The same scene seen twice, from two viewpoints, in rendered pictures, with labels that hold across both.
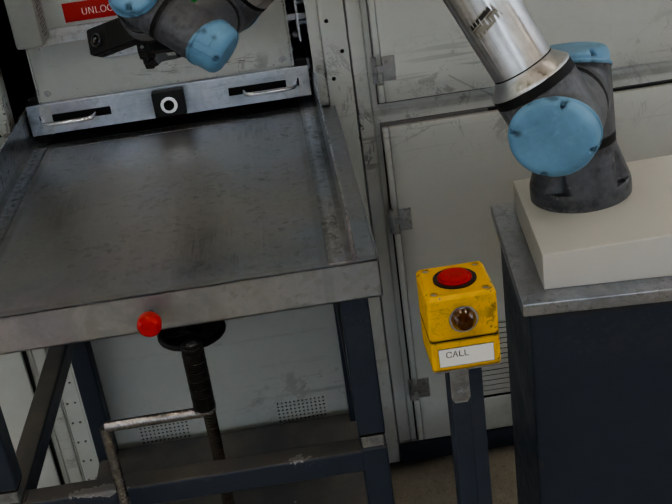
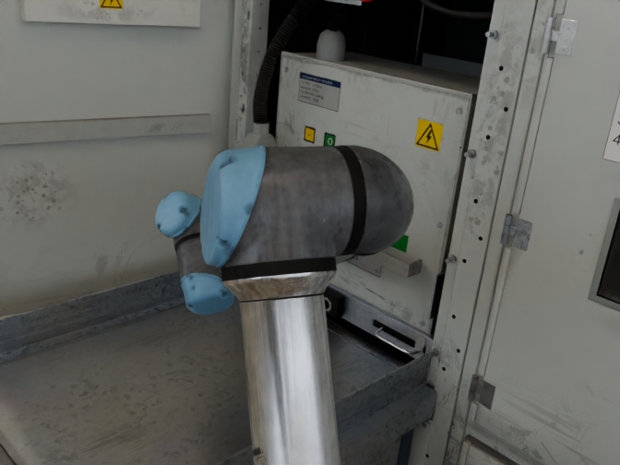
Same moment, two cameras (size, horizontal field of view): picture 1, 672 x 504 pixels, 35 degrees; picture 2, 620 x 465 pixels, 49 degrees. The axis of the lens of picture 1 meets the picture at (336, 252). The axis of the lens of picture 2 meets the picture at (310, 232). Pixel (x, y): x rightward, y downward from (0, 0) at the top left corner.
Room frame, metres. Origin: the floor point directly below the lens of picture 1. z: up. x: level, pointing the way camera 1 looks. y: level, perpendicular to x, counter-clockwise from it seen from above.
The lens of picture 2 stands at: (0.98, -0.63, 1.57)
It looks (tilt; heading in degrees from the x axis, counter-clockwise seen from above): 21 degrees down; 45
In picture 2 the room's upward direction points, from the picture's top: 6 degrees clockwise
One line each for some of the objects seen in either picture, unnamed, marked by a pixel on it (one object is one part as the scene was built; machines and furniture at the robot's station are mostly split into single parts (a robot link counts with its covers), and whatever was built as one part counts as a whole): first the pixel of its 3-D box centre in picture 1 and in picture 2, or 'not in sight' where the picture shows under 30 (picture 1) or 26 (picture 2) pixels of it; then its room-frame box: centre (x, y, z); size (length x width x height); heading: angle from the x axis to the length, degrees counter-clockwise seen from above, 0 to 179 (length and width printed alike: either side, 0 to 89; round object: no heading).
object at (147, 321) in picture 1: (149, 321); not in sight; (1.23, 0.25, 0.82); 0.04 x 0.03 x 0.03; 1
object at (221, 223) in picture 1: (166, 212); (191, 388); (1.59, 0.26, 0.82); 0.68 x 0.62 x 0.06; 1
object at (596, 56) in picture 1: (570, 89); not in sight; (1.46, -0.37, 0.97); 0.13 x 0.12 x 0.14; 158
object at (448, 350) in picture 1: (458, 316); not in sight; (1.07, -0.13, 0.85); 0.08 x 0.08 x 0.10; 1
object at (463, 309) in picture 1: (464, 321); not in sight; (1.03, -0.13, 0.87); 0.03 x 0.01 x 0.03; 91
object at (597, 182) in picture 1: (578, 162); not in sight; (1.47, -0.38, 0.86); 0.15 x 0.15 x 0.10
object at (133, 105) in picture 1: (170, 97); (341, 298); (1.99, 0.27, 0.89); 0.54 x 0.05 x 0.06; 91
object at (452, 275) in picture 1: (454, 280); not in sight; (1.07, -0.13, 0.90); 0.04 x 0.04 x 0.02
